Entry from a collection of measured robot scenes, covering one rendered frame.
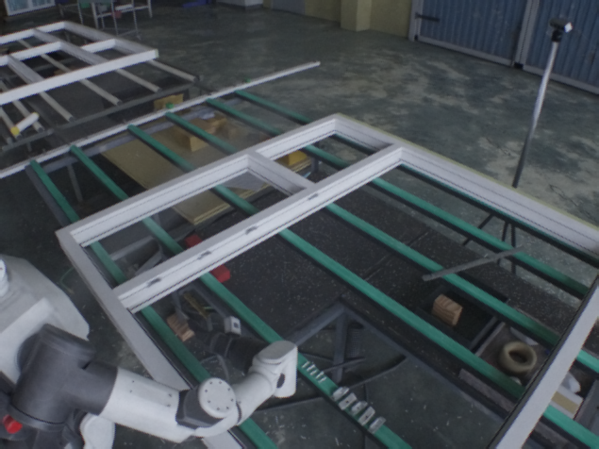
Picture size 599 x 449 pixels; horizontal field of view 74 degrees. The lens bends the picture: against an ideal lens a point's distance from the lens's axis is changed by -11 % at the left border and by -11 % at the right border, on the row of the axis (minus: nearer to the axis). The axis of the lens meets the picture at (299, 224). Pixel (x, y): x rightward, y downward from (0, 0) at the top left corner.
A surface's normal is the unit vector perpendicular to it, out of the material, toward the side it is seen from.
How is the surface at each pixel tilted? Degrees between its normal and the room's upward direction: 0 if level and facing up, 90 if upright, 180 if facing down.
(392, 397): 0
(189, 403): 39
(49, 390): 56
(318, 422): 0
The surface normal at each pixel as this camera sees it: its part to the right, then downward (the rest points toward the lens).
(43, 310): 0.48, -0.33
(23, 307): -0.07, -0.74
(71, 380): 0.51, -0.10
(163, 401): 0.62, -0.62
